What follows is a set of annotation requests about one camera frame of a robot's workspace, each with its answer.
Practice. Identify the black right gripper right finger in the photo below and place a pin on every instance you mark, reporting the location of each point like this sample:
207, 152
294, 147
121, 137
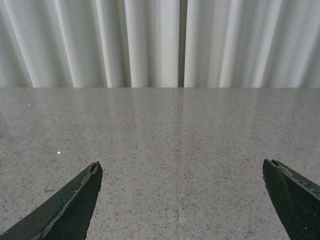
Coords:
295, 199

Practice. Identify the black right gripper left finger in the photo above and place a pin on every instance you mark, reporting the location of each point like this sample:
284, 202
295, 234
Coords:
64, 216

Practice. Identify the white pleated curtain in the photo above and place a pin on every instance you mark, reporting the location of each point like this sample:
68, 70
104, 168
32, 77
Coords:
160, 43

